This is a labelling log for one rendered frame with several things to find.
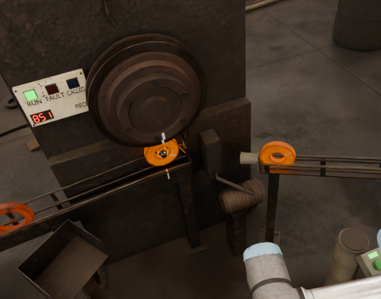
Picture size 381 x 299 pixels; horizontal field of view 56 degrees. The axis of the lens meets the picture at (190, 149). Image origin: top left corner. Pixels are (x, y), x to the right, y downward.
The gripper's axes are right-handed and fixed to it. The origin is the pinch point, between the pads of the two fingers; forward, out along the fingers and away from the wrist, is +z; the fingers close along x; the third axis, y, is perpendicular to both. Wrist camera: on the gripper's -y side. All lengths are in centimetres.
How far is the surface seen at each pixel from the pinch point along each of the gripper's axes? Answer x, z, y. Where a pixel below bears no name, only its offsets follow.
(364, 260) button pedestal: 4.2, 6.6, 3.2
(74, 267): 110, 22, 43
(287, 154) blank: 8, 12, 55
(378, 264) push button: 0.8, 5.5, 0.1
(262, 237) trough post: 15, 83, 36
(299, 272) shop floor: 7, 74, 10
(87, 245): 104, 24, 51
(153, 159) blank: 65, 13, 74
